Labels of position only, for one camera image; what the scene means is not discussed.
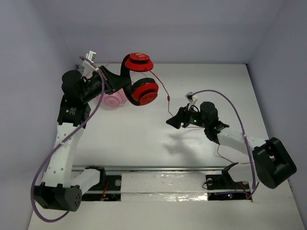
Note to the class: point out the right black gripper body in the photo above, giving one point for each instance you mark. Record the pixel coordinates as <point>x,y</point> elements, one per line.
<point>192,118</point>

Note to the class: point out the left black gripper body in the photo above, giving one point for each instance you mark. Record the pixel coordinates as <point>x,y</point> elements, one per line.
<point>108,79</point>

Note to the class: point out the red black headphones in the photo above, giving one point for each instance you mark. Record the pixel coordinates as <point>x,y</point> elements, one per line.
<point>145,90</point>

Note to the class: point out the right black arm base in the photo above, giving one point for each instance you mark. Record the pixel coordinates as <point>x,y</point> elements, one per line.
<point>221,187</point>

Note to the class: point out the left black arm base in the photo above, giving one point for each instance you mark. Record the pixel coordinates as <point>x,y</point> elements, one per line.
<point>107,189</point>

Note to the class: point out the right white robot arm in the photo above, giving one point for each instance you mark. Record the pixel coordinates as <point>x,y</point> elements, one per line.
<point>272,162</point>

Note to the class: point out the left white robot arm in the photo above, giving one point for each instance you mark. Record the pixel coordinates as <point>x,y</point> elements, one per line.
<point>53,187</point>

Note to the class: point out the pink headphones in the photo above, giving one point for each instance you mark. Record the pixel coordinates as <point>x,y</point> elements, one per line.
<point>116,99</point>

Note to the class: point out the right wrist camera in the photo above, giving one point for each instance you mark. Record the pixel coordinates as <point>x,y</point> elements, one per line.
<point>191,98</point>

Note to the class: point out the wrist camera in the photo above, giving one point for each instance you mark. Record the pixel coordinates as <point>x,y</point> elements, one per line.
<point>88,63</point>
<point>191,98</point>

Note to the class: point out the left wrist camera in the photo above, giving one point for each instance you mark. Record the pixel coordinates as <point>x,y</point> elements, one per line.
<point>88,63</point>

